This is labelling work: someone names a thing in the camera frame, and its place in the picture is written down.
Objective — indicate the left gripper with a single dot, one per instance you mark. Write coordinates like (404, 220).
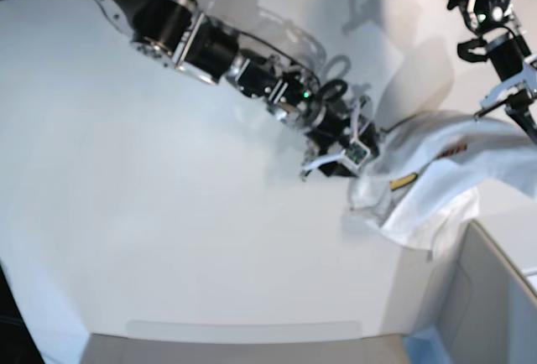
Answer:
(516, 91)

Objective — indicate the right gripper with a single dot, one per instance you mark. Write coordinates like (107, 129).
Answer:
(339, 145)

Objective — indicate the white printed t-shirt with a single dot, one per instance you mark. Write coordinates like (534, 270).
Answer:
(422, 187)

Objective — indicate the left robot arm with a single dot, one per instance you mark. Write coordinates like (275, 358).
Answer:
(487, 20)

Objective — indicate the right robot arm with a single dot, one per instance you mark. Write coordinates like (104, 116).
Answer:
(180, 36)

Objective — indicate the grey bin right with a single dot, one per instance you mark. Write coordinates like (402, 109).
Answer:
(478, 299)

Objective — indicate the grey front tray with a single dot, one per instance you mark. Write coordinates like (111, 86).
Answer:
(166, 342)

